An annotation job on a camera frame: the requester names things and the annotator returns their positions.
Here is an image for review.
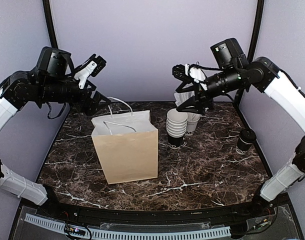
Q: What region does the brown paper bag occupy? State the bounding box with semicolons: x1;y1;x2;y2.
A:
91;110;159;185

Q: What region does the black plastic cup lid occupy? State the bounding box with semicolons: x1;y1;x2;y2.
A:
239;128;257;145

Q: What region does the black paper coffee cup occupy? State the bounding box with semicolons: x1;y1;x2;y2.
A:
235;139;253;155

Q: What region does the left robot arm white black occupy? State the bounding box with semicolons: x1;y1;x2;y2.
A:
0;46;111;218

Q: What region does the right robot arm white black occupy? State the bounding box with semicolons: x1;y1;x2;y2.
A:
172;38;305;217

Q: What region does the bundle of white wrapped straws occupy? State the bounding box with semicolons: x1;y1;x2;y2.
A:
174;91;195;107

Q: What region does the stack of black paper cups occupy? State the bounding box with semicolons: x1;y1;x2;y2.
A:
166;108;188;149

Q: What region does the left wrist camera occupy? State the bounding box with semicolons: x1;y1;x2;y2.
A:
73;53;107;89

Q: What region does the black enclosure frame post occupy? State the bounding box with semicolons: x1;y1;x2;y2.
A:
233;0;266;104

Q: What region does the black left frame post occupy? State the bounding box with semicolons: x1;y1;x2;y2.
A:
42;0;59;49

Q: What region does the grey cable duct rail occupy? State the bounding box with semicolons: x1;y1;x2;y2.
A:
24;213;231;240

